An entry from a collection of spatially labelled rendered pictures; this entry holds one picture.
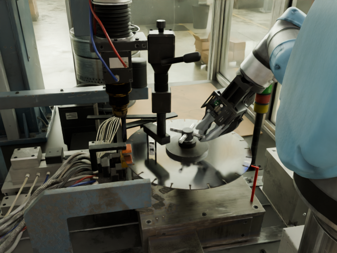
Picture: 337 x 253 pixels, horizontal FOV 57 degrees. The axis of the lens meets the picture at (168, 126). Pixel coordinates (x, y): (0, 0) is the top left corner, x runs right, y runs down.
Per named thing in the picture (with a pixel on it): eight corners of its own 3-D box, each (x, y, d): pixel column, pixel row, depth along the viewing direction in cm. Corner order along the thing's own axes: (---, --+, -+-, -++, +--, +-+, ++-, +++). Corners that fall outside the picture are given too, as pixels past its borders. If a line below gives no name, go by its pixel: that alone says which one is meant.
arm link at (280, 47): (356, 47, 46) (336, 28, 55) (276, 43, 47) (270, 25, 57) (340, 96, 50) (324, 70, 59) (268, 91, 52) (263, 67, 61)
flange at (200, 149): (193, 165, 75) (193, 156, 73) (157, 149, 80) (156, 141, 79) (216, 145, 82) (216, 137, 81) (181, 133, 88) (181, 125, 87)
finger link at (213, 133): (190, 145, 76) (212, 119, 71) (201, 139, 81) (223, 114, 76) (198, 154, 75) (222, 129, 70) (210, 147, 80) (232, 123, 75)
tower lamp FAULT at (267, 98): (265, 97, 98) (267, 89, 97) (272, 103, 94) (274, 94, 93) (251, 98, 97) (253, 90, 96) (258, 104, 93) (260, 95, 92)
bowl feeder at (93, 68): (139, 90, 170) (136, 21, 153) (147, 115, 144) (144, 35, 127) (80, 94, 165) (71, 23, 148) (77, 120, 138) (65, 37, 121)
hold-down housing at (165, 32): (172, 107, 74) (174, 18, 65) (173, 116, 70) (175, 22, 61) (149, 107, 74) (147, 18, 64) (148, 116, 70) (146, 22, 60)
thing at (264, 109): (263, 107, 100) (265, 98, 98) (270, 113, 96) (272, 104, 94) (250, 108, 99) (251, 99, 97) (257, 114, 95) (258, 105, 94)
